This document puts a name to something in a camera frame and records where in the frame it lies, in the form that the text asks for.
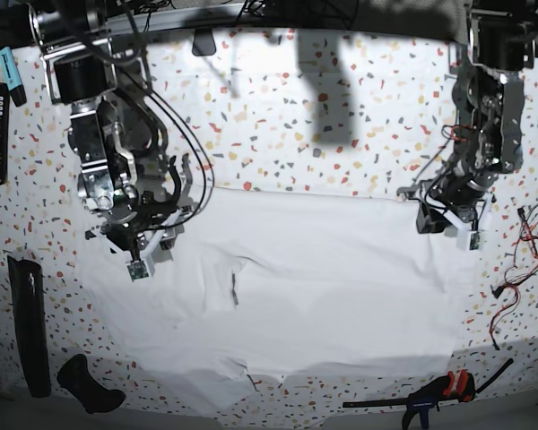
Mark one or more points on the blue highlighter marker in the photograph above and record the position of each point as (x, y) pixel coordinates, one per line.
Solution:
(12, 77)

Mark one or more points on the black orange bar clamp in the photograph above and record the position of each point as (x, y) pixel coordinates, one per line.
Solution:
(420, 402)

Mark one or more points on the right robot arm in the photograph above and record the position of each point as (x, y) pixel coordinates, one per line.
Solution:
(125, 176)

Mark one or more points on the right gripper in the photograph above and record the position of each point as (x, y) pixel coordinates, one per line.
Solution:
(138, 229)

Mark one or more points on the white T-shirt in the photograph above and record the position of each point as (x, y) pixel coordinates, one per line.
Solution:
(277, 285)

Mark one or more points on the long black pouch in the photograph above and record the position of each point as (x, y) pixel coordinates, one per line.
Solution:
(29, 323)

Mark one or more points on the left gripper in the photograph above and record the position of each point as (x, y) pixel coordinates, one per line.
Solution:
(449, 203)

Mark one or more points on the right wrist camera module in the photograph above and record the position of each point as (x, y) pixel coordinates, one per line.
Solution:
(140, 269)

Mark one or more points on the grey camera stand base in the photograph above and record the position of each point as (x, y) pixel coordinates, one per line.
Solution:
(203, 43)

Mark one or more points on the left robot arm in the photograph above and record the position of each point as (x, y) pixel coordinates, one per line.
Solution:
(486, 135)

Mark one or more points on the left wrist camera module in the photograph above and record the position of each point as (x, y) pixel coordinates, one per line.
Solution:
(469, 240)

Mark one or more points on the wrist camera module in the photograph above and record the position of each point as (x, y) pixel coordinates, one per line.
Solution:
(469, 240)
(140, 269)

